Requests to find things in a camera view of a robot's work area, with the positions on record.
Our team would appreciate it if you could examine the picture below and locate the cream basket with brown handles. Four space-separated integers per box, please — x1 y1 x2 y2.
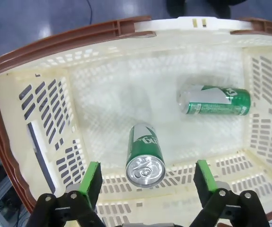
0 15 272 227

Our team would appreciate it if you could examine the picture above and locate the green soda can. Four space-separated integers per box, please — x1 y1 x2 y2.
176 84 252 116
125 122 167 189

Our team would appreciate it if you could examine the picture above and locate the person in black T-shirt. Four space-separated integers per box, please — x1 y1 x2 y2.
165 0 247 18

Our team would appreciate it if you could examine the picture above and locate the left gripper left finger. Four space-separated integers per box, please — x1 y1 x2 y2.
33 161 103 227

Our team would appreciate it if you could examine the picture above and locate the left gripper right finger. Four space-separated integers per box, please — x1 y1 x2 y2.
190 159 270 227

